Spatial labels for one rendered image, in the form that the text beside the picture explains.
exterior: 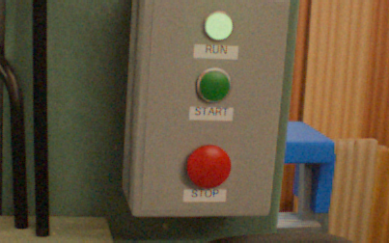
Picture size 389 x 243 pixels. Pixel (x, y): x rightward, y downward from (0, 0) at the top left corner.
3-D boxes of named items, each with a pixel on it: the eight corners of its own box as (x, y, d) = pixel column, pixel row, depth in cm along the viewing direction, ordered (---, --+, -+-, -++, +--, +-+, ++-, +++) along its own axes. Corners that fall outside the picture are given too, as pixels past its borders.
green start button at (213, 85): (194, 102, 53) (197, 67, 52) (229, 103, 53) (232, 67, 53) (196, 104, 52) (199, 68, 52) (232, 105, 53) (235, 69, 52)
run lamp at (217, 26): (202, 40, 52) (204, 10, 51) (231, 41, 52) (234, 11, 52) (204, 41, 51) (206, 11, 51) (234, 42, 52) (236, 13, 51)
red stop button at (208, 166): (183, 185, 54) (187, 143, 53) (226, 185, 55) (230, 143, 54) (187, 190, 53) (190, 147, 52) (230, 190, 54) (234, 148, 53)
